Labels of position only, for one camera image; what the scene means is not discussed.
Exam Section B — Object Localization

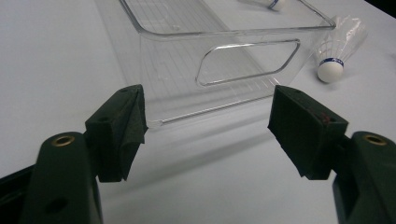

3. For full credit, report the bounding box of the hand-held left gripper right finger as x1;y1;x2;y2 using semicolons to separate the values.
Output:
267;84;396;224

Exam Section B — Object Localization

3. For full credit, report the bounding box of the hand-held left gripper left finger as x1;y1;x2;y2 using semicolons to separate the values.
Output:
18;83;149;224

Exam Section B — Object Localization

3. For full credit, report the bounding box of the white feather shuttlecock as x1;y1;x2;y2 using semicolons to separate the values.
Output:
237;0;287;12
312;14;369;84

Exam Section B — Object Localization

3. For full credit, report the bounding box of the clear plastic bin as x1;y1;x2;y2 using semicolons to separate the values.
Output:
92;0;337;130

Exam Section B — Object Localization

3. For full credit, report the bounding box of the white table cover board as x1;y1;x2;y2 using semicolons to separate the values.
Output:
0;0;396;224

